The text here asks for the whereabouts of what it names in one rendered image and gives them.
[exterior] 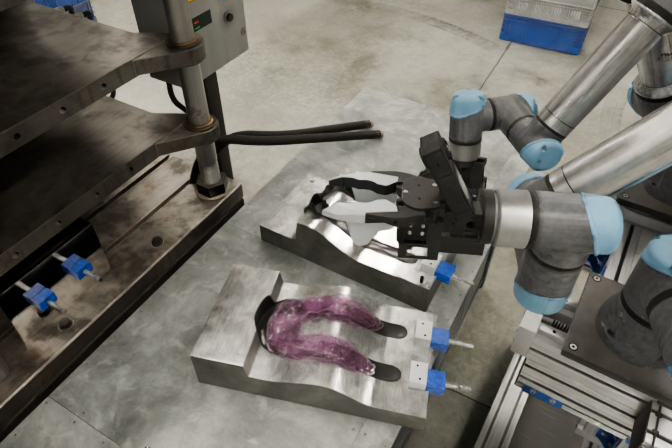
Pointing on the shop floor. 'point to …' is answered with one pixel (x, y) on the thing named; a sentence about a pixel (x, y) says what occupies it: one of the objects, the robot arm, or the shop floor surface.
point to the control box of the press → (228, 45)
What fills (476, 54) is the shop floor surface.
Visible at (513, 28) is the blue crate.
